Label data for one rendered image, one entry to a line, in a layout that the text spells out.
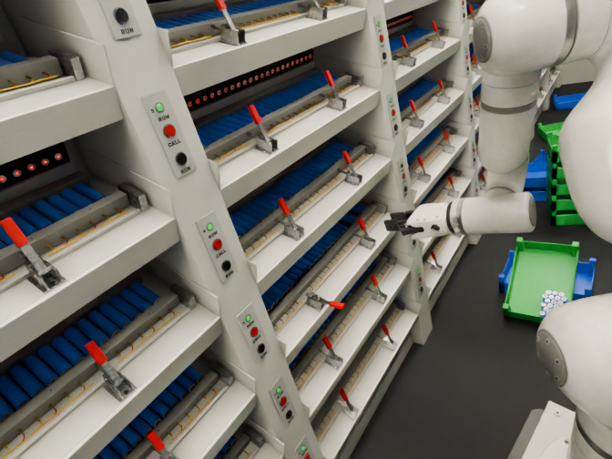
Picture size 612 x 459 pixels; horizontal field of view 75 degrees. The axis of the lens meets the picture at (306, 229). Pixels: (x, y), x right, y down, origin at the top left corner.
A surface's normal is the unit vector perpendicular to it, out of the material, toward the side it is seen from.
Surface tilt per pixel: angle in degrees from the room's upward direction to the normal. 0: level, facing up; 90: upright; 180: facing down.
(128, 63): 90
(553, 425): 5
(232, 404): 21
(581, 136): 68
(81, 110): 111
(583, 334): 32
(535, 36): 95
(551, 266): 27
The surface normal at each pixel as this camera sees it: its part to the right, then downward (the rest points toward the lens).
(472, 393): -0.26, -0.86
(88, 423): 0.04, -0.77
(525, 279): -0.48, -0.53
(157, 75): 0.79, 0.08
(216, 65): 0.83, 0.39
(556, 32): 0.01, 0.53
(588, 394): -0.59, 0.47
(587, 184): -0.92, 0.24
